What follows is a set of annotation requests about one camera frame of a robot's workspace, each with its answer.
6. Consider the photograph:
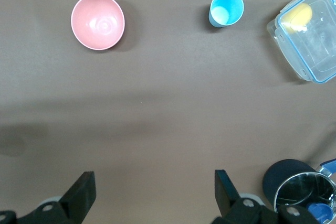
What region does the blue plastic cup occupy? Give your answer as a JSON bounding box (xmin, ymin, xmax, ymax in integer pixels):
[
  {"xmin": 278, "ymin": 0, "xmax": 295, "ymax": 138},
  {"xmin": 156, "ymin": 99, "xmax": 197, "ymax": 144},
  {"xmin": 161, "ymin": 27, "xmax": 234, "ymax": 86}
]
[{"xmin": 208, "ymin": 0, "xmax": 245, "ymax": 28}]

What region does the clear plastic lidded container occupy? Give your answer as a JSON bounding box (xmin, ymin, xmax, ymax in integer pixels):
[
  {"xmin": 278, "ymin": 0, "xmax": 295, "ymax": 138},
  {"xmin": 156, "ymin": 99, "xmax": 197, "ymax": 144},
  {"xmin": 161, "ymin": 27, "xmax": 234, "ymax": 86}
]
[{"xmin": 267, "ymin": 0, "xmax": 336, "ymax": 84}]

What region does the brown table cover cloth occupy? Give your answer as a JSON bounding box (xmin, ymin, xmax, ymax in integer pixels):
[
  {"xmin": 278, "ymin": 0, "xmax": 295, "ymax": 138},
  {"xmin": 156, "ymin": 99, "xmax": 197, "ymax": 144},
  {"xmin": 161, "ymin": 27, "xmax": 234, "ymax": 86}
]
[{"xmin": 0, "ymin": 0, "xmax": 336, "ymax": 224}]

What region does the pink bowl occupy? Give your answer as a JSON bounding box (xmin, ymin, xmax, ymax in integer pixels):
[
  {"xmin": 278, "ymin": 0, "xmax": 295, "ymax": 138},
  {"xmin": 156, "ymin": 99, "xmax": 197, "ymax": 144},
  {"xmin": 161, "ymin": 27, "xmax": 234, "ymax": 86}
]
[{"xmin": 70, "ymin": 0, "xmax": 125, "ymax": 51}]

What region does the small blue object in saucepan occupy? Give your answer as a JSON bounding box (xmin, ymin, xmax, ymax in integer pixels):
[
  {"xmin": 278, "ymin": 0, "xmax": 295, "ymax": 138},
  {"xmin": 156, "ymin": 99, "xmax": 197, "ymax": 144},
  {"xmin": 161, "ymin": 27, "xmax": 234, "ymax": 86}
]
[{"xmin": 307, "ymin": 202, "xmax": 333, "ymax": 224}]

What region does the steel saucepan with blue handle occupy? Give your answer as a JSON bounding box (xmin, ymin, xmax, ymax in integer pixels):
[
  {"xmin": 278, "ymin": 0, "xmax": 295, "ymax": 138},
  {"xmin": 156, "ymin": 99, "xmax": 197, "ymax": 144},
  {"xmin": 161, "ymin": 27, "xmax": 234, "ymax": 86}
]
[{"xmin": 262, "ymin": 157, "xmax": 336, "ymax": 224}]

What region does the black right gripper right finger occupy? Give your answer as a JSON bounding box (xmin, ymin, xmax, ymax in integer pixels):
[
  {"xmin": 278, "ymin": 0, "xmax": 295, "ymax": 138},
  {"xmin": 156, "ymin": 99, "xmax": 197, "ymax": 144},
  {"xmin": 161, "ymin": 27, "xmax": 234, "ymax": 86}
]
[{"xmin": 211, "ymin": 169, "xmax": 323, "ymax": 224}]

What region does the yellow round food piece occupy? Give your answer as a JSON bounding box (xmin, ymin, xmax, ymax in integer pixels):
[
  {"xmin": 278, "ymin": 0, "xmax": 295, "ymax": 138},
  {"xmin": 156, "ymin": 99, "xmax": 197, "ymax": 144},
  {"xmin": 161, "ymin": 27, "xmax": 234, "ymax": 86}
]
[{"xmin": 280, "ymin": 3, "xmax": 313, "ymax": 32}]

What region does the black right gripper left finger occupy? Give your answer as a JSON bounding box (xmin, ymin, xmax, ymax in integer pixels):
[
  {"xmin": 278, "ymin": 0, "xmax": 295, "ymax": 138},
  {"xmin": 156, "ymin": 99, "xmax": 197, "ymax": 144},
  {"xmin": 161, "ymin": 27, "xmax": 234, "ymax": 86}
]
[{"xmin": 0, "ymin": 171, "xmax": 96, "ymax": 224}]

